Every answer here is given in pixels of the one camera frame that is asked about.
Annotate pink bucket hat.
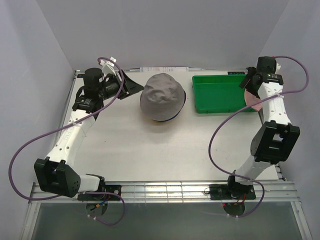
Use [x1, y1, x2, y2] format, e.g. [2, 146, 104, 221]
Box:
[244, 90, 262, 112]

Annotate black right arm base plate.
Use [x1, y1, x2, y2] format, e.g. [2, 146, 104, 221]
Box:
[203, 184, 256, 200]

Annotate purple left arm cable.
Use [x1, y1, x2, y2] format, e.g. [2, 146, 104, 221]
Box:
[8, 57, 127, 226]

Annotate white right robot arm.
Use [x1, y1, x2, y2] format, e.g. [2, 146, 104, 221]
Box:
[225, 56, 300, 199]

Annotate green plastic tray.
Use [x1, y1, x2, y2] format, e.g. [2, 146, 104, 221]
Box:
[192, 73, 246, 114]

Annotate paper sheets at back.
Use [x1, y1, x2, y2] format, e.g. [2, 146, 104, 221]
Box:
[139, 66, 189, 73]

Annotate blue bucket hat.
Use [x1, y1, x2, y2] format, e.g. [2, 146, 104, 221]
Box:
[163, 91, 187, 122]

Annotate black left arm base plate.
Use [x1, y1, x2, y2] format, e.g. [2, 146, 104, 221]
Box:
[77, 184, 122, 202]

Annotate grey bucket hat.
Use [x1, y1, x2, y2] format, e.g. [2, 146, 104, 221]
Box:
[139, 72, 185, 121]

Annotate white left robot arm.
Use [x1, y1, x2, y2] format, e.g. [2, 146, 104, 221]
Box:
[34, 67, 144, 200]

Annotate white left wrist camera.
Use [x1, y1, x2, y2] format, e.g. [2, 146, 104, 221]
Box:
[100, 59, 117, 76]

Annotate aluminium front rail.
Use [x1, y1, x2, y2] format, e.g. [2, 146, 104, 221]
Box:
[28, 181, 301, 204]

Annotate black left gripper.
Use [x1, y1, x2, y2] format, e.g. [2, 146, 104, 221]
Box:
[98, 70, 145, 101]

